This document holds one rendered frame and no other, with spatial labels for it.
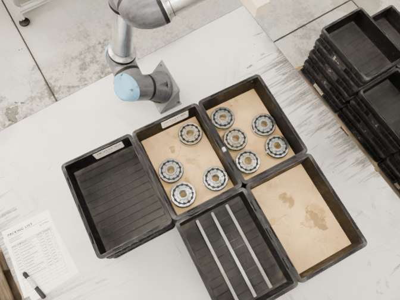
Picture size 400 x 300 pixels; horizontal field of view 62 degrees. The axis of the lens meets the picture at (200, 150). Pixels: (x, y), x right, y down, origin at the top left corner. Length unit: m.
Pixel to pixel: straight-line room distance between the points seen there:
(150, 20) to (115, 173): 0.65
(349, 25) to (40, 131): 1.86
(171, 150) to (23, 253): 0.76
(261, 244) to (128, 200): 0.56
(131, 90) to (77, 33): 1.53
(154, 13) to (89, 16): 1.88
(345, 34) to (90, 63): 1.77
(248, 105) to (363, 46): 1.00
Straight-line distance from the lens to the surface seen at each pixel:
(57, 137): 1.72
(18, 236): 1.68
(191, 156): 1.43
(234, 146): 1.42
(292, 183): 1.45
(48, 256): 1.62
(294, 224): 1.43
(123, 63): 1.48
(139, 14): 1.12
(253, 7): 1.48
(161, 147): 1.45
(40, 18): 3.10
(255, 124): 1.47
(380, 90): 2.34
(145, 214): 1.39
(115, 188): 1.43
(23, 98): 2.76
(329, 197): 1.43
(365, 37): 2.36
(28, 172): 1.72
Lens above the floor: 2.19
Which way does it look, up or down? 72 degrees down
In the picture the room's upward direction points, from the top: 2 degrees clockwise
